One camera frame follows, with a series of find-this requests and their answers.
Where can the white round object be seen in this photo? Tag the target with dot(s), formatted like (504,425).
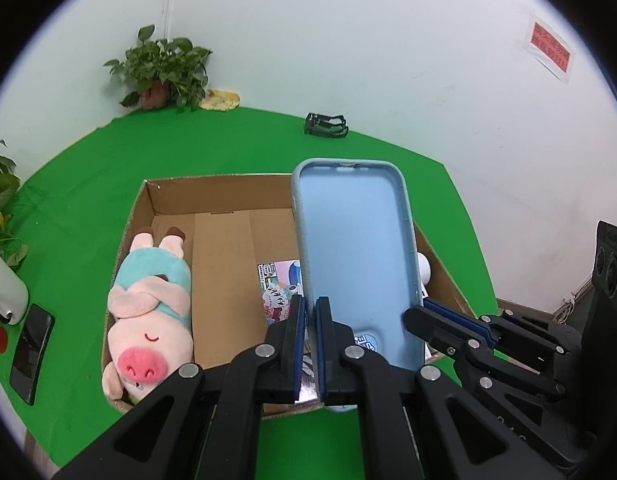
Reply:
(424,272)

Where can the colourful printed packet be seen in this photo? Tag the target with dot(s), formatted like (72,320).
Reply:
(278,285)

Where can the green table cloth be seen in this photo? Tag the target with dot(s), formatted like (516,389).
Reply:
(238,145)

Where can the red wall sign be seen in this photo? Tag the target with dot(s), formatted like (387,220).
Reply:
(550,45)

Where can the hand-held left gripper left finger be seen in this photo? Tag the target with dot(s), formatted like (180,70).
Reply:
(298,350)

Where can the white cylindrical container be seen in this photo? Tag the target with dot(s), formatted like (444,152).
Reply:
(8,290)

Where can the brown cardboard box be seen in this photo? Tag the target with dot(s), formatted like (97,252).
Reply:
(223,270)

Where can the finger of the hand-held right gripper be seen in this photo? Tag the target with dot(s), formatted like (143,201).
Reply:
(533,340)
(438,327)

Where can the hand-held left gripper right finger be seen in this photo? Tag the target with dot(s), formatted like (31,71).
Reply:
(322,360)

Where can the yellow crumpled cloth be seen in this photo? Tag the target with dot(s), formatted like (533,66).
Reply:
(218,101)

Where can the light blue phone case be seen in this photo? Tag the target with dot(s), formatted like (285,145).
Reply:
(358,240)

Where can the sparse potted plant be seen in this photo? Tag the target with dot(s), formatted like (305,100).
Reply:
(1,185)

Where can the bushy potted plant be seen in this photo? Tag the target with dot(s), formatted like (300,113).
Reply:
(163,60)

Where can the pink pig plush toy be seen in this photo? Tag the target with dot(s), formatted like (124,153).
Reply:
(153,290)

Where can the black smartphone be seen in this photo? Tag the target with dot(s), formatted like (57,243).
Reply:
(32,350)

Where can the black plastic rack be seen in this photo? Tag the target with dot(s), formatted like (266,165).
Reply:
(326,127)

